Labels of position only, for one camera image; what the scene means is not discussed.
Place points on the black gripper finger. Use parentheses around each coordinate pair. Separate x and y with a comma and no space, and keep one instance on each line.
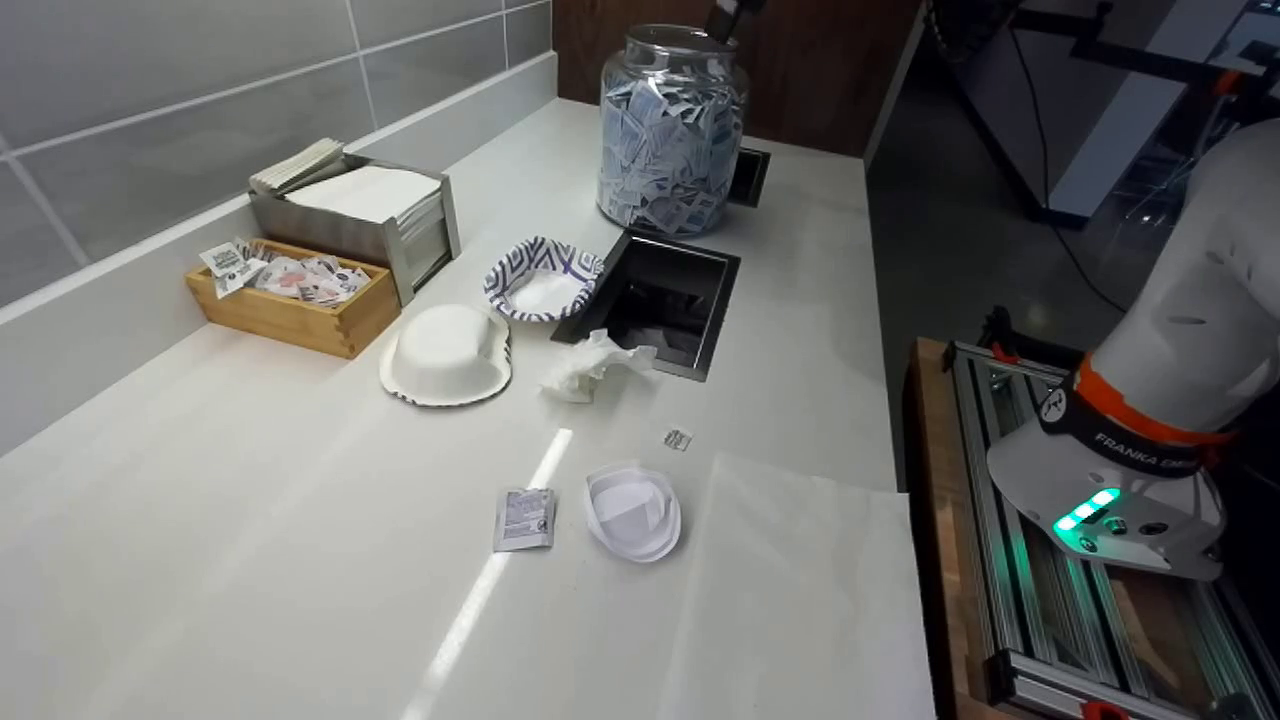
(728,18)

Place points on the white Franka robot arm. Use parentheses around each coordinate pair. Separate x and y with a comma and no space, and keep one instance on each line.
(1201,293)

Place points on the grey robot base with light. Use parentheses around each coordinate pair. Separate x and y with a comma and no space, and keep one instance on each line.
(1107,514)

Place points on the glass jar of sachets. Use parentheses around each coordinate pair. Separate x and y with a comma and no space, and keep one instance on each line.
(668,133)

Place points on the black counter outlet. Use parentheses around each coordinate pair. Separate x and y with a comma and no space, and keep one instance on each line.
(755,179)

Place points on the black counter trash opening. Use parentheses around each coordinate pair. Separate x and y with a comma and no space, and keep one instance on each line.
(662,302)

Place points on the wooden sachet box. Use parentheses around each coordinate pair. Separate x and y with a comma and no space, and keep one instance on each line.
(301,321)

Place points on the grey sachet packet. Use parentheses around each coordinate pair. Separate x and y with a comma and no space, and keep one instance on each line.
(524,521)

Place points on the grey printed sachet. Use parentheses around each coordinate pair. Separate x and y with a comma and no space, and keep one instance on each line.
(229,261)

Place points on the crumpled white tissue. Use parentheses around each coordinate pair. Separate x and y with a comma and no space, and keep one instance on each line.
(593,365)

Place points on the metal napkin dispenser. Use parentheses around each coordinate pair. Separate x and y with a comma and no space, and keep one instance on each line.
(403,246)

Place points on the white napkin stack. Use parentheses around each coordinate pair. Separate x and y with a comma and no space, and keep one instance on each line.
(361,192)

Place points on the white background panel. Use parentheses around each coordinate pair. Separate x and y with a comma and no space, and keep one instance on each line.
(1133,106)

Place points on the tiny grey wrapper scrap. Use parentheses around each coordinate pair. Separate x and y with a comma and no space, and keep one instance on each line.
(679,438)

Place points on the white paper bowl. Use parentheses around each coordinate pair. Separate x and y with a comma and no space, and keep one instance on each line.
(447,352)

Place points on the pink sachets pile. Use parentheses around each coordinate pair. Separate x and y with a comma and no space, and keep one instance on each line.
(310,279)

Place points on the white plastic lid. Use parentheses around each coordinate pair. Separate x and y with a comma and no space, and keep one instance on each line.
(631,514)

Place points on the wooden mounting board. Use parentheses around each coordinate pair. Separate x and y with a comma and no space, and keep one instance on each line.
(940,533)

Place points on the white paper sheet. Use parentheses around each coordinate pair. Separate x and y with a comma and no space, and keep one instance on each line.
(801,602)

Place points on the aluminium extrusion frame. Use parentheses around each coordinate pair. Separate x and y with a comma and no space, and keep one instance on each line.
(1027,602)

